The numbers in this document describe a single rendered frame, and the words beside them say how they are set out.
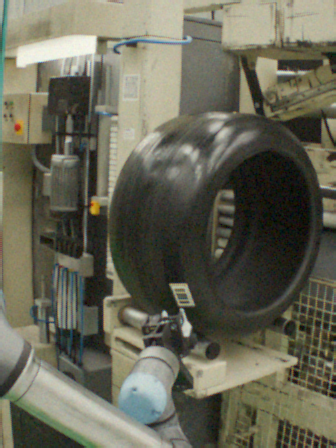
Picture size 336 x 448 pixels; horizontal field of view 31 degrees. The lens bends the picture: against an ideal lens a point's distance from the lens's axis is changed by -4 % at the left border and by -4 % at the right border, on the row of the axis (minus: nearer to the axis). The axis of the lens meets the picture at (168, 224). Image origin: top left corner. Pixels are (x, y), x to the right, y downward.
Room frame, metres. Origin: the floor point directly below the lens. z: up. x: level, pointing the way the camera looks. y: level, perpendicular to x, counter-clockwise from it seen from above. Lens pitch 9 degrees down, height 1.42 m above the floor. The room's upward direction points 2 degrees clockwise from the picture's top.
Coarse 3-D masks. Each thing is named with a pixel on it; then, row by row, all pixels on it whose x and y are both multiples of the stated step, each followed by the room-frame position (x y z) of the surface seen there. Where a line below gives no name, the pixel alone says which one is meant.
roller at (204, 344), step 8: (128, 312) 1.60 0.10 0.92; (136, 312) 1.59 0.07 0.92; (128, 320) 1.59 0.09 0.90; (136, 320) 1.57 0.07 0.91; (200, 336) 1.41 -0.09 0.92; (200, 344) 1.38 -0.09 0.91; (208, 344) 1.37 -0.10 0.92; (216, 344) 1.37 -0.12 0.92; (192, 352) 1.41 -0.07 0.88; (200, 352) 1.37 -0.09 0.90; (208, 352) 1.36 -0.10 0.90; (216, 352) 1.37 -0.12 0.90
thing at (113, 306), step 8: (120, 296) 1.64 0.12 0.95; (128, 296) 1.64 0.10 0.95; (104, 304) 1.61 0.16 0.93; (112, 304) 1.61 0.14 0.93; (120, 304) 1.62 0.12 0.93; (128, 304) 1.63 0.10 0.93; (136, 304) 1.66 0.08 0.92; (104, 312) 1.61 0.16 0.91; (112, 312) 1.61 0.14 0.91; (120, 312) 1.62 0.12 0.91; (144, 312) 1.67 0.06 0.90; (104, 320) 1.61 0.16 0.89; (112, 320) 1.61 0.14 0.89; (120, 320) 1.62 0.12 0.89; (104, 328) 1.61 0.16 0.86; (112, 328) 1.61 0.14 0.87
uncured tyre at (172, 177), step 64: (192, 128) 1.44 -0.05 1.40; (256, 128) 1.44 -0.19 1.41; (128, 192) 1.43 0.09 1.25; (192, 192) 1.32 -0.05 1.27; (256, 192) 1.80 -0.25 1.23; (320, 192) 1.60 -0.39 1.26; (128, 256) 1.41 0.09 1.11; (192, 256) 1.32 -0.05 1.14; (256, 256) 1.78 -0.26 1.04; (192, 320) 1.36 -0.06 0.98; (256, 320) 1.45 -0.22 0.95
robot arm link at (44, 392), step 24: (0, 312) 0.79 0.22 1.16; (0, 336) 0.74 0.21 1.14; (0, 360) 0.72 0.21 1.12; (24, 360) 0.74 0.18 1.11; (0, 384) 0.72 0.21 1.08; (24, 384) 0.73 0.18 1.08; (48, 384) 0.75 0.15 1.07; (72, 384) 0.78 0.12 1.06; (24, 408) 0.75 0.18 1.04; (48, 408) 0.74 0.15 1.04; (72, 408) 0.75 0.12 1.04; (96, 408) 0.78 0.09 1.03; (72, 432) 0.76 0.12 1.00; (96, 432) 0.76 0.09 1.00; (120, 432) 0.78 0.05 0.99; (144, 432) 0.80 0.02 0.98
